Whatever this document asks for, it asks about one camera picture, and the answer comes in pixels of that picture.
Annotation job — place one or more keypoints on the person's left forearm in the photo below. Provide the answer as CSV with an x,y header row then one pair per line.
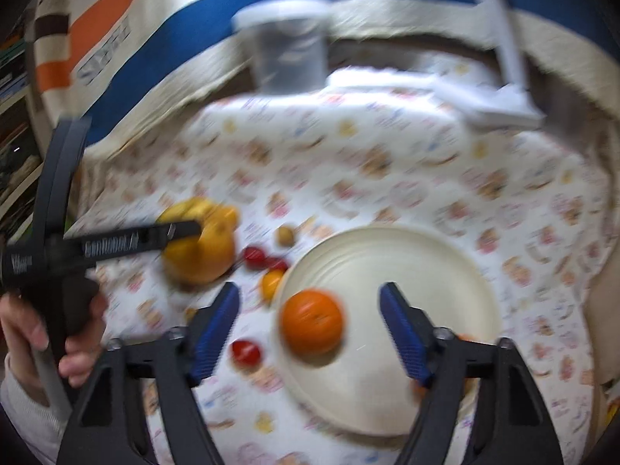
x,y
24,411

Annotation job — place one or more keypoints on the large yellow pomelo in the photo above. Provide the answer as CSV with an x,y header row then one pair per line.
x,y
208,259

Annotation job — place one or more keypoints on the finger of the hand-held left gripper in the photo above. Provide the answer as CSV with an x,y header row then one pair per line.
x,y
179,233

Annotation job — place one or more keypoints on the small yellow kumquat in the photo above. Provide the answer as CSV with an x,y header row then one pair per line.
x,y
271,285

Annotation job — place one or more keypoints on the orange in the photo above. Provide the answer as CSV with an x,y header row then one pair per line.
x,y
312,322
228,216

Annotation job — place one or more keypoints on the brown longan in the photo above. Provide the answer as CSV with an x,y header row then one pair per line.
x,y
286,235

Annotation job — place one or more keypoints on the person's left hand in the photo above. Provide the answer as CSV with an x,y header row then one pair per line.
x,y
80,363

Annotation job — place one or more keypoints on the white desk lamp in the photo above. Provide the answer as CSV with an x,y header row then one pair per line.
x,y
508,34

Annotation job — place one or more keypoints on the cream round plate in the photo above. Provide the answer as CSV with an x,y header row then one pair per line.
x,y
387,261

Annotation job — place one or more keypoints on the translucent plastic container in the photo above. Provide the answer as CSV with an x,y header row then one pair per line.
x,y
286,53

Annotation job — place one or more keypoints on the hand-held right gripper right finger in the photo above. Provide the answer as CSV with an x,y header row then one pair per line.
x,y
404,336

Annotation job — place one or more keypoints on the bear print tablecloth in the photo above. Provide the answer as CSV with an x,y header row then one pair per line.
x,y
387,179

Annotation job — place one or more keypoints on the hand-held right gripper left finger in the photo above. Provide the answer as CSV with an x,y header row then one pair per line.
x,y
215,336

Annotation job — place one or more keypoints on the red cherry tomato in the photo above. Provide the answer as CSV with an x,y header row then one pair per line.
x,y
253,256
245,352
277,265

